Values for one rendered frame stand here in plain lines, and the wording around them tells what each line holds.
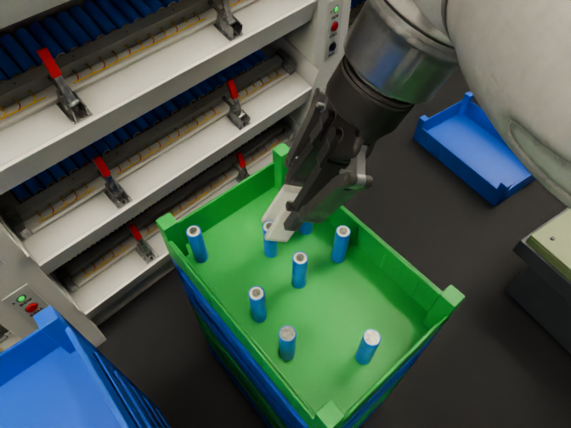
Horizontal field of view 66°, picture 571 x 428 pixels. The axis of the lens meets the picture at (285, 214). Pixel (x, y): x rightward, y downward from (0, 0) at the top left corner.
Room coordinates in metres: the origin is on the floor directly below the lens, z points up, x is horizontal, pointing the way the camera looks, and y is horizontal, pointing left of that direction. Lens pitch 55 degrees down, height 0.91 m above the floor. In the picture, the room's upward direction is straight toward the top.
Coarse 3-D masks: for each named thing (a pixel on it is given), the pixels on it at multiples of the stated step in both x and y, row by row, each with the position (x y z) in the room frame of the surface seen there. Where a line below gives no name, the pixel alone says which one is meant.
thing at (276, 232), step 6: (282, 210) 0.29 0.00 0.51; (282, 216) 0.28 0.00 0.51; (276, 222) 0.28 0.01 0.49; (282, 222) 0.28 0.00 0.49; (270, 228) 0.28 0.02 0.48; (276, 228) 0.28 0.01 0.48; (282, 228) 0.28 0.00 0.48; (270, 234) 0.28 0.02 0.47; (276, 234) 0.28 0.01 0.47; (282, 234) 0.28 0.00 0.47; (288, 234) 0.29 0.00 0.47; (270, 240) 0.28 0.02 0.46; (276, 240) 0.28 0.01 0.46; (282, 240) 0.28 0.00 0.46
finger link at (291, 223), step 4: (292, 212) 0.28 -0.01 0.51; (296, 212) 0.28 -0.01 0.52; (288, 216) 0.29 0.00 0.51; (292, 216) 0.28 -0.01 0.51; (296, 216) 0.28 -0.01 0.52; (288, 220) 0.28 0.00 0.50; (292, 220) 0.28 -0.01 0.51; (296, 220) 0.28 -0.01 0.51; (308, 220) 0.26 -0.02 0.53; (312, 220) 0.26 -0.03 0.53; (316, 220) 0.26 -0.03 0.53; (284, 224) 0.28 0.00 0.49; (288, 224) 0.28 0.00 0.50; (292, 224) 0.28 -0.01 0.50; (296, 224) 0.28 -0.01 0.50; (300, 224) 0.28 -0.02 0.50; (288, 228) 0.27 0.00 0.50; (292, 228) 0.27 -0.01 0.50; (296, 228) 0.28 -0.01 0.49
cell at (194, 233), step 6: (192, 228) 0.29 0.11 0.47; (198, 228) 0.29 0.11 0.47; (186, 234) 0.29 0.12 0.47; (192, 234) 0.29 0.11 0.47; (198, 234) 0.29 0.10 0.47; (192, 240) 0.28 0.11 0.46; (198, 240) 0.28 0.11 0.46; (192, 246) 0.28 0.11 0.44; (198, 246) 0.28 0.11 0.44; (204, 246) 0.29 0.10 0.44; (198, 252) 0.28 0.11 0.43; (204, 252) 0.29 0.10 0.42; (198, 258) 0.28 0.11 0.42; (204, 258) 0.28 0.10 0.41
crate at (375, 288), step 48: (240, 192) 0.37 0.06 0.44; (240, 240) 0.32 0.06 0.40; (288, 240) 0.32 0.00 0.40; (240, 288) 0.25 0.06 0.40; (288, 288) 0.25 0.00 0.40; (336, 288) 0.25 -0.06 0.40; (384, 288) 0.25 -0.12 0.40; (432, 288) 0.22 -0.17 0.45; (240, 336) 0.17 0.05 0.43; (336, 336) 0.18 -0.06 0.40; (384, 336) 0.18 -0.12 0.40; (288, 384) 0.12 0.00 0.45; (336, 384) 0.13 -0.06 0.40; (384, 384) 0.13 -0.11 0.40
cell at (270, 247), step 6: (264, 222) 0.30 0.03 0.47; (270, 222) 0.30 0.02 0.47; (264, 228) 0.29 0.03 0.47; (264, 234) 0.29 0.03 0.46; (264, 240) 0.29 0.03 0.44; (264, 246) 0.29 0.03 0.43; (270, 246) 0.29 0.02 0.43; (276, 246) 0.29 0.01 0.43; (264, 252) 0.29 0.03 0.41; (270, 252) 0.29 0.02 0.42; (276, 252) 0.29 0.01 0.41
